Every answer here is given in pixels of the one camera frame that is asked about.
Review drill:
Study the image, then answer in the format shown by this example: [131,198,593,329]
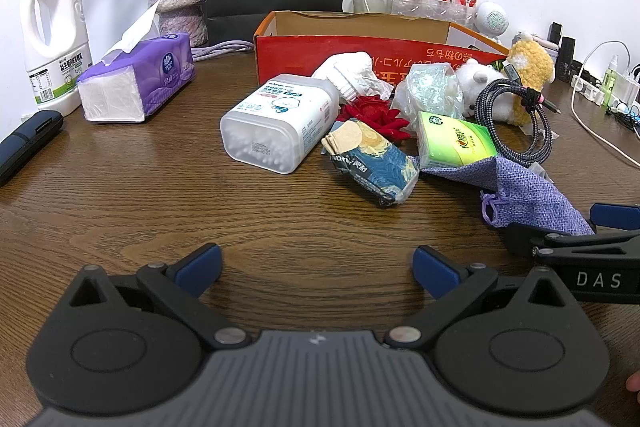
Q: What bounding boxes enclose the clear cotton swab box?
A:
[220,73,341,176]

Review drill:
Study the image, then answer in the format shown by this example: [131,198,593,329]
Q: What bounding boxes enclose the white power adapter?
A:
[612,67,640,108]

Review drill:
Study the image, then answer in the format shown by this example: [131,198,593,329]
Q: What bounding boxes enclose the white and yellow plush toy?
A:
[452,39,557,128]

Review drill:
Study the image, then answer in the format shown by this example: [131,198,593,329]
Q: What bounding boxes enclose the black braided cable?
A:
[474,62,562,166]

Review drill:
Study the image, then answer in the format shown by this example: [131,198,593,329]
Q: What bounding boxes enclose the black tangled wires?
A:
[607,99,640,128]

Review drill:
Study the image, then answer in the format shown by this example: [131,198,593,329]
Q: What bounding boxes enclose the purple burlap pouch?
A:
[420,155,596,236]

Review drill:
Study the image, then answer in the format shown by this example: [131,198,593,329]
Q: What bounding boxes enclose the blue printed tissue packet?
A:
[320,118,421,208]

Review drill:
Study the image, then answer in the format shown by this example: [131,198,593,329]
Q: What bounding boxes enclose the black small bottle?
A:
[557,37,577,82]

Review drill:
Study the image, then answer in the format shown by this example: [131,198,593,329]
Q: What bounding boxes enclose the white detergent jug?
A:
[20,0,92,116]

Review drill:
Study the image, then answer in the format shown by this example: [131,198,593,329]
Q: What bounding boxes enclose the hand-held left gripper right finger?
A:
[382,245,577,352]

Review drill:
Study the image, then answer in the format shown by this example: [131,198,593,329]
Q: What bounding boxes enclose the green tissue packet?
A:
[416,111,499,171]

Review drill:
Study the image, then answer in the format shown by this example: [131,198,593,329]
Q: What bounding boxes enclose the purple tissue pack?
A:
[76,0,196,124]

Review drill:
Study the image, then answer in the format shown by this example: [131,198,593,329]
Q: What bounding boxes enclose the pale tin box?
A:
[512,32,560,58]

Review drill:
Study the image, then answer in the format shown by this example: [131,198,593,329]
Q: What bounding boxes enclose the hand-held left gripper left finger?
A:
[67,243,252,351]

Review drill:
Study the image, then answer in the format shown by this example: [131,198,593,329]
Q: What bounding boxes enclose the green spray bottle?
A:
[602,56,621,104]

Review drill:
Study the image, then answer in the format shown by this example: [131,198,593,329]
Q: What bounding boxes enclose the clear plastic bag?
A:
[390,62,468,132]

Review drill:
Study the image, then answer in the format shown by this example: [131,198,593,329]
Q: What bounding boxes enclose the white cable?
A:
[570,41,640,168]

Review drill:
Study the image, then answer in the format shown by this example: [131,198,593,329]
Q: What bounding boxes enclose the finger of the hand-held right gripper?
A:
[589,203,640,233]
[501,223,598,259]

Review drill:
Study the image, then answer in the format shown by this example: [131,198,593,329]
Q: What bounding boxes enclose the dark blue case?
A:
[0,109,65,188]

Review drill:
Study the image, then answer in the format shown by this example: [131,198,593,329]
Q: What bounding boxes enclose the red cardboard box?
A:
[252,11,511,88]

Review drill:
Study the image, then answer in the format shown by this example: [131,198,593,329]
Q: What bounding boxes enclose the white round speaker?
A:
[472,2,510,44]

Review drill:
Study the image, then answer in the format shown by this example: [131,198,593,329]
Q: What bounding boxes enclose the lilac braided cable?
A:
[191,41,256,62]

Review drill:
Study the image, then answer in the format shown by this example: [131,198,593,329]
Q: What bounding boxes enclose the red fabric flower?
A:
[337,96,416,142]

